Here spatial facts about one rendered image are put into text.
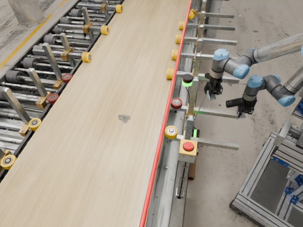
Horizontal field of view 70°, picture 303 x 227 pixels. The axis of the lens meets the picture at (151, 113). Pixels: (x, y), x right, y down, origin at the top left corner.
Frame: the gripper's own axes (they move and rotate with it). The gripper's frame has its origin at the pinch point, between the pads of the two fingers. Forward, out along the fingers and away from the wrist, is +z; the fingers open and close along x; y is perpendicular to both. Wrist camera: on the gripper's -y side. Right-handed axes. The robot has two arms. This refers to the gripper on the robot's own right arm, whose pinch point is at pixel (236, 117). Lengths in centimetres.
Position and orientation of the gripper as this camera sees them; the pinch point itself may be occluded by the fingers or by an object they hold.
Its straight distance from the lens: 161.2
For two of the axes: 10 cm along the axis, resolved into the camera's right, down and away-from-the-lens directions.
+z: 0.3, 6.5, 7.6
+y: 9.8, 1.4, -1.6
